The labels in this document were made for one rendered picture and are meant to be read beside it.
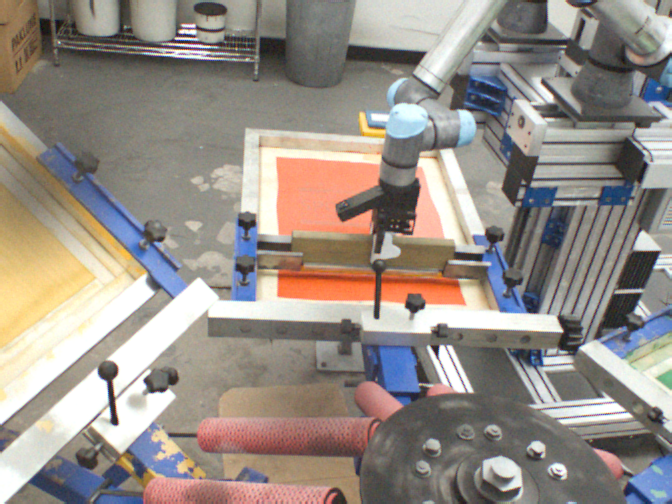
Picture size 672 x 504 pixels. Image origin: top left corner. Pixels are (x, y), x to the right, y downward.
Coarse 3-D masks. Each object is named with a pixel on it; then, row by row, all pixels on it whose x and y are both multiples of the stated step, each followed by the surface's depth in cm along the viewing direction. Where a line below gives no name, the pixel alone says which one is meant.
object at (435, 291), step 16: (368, 176) 209; (416, 176) 212; (416, 208) 198; (432, 208) 199; (432, 224) 193; (384, 288) 170; (400, 288) 170; (416, 288) 171; (432, 288) 172; (448, 288) 172; (432, 304) 167; (448, 304) 168; (464, 304) 168
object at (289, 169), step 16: (288, 160) 211; (304, 160) 212; (320, 160) 213; (288, 176) 204; (304, 176) 205; (320, 176) 206; (336, 176) 207; (352, 176) 208; (288, 192) 198; (288, 208) 191; (288, 224) 186; (288, 272) 170; (304, 272) 171; (320, 272) 172; (288, 288) 166; (304, 288) 166; (320, 288) 167; (336, 288) 168; (352, 288) 168; (368, 288) 169
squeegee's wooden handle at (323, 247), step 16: (304, 240) 164; (320, 240) 164; (336, 240) 165; (352, 240) 165; (368, 240) 166; (400, 240) 167; (416, 240) 167; (432, 240) 168; (448, 240) 169; (304, 256) 166; (320, 256) 167; (336, 256) 167; (352, 256) 167; (368, 256) 168; (400, 256) 168; (416, 256) 169; (432, 256) 169; (448, 256) 169
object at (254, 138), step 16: (256, 144) 209; (272, 144) 215; (288, 144) 216; (304, 144) 216; (320, 144) 216; (336, 144) 217; (352, 144) 217; (368, 144) 217; (256, 160) 202; (448, 160) 214; (256, 176) 195; (448, 176) 208; (256, 192) 189; (448, 192) 207; (464, 192) 201; (256, 208) 183; (464, 208) 194; (464, 224) 191; (480, 224) 189; (320, 304) 157; (336, 304) 158; (352, 304) 158; (496, 304) 164
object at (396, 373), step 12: (372, 348) 147; (384, 348) 141; (396, 348) 141; (408, 348) 142; (384, 360) 138; (396, 360) 139; (408, 360) 139; (384, 372) 136; (396, 372) 136; (408, 372) 137; (384, 384) 134; (396, 384) 134; (408, 384) 134; (408, 396) 133
